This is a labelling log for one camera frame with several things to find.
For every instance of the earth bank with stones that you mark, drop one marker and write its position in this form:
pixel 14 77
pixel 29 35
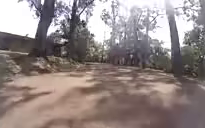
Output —
pixel 20 65

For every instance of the tall straight tree trunk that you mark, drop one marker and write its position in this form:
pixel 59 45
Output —
pixel 174 46

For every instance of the group of trees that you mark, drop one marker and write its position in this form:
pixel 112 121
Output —
pixel 156 53

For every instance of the thick dark tree trunk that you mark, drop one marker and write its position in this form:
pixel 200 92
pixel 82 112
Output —
pixel 43 30

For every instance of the pale distant building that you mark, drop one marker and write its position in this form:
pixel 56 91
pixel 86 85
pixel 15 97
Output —
pixel 121 56

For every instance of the slim dark tree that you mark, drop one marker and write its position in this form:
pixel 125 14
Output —
pixel 73 36

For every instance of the building with dark roof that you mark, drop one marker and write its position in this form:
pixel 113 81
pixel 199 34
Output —
pixel 10 41

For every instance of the brown dirt road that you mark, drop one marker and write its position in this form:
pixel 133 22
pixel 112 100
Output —
pixel 100 100

